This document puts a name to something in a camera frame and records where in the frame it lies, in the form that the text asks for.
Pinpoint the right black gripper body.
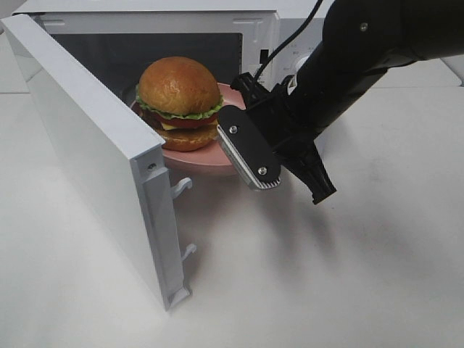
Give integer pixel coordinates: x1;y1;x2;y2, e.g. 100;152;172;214
231;72;315;160

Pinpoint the toy burger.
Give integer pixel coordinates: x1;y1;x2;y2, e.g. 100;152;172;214
131;57;223;152

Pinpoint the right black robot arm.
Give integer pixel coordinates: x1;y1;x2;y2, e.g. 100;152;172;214
217;1;463;203

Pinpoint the upper white power knob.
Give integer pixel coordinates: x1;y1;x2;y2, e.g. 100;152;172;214
295;55;310;73

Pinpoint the white microwave oven body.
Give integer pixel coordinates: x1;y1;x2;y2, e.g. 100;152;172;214
10;1;310;108

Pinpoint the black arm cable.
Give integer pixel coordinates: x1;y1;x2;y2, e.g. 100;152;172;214
253;0;324;83

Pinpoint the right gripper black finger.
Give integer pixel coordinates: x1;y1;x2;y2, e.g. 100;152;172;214
278;141;336;204
217;105;281;190

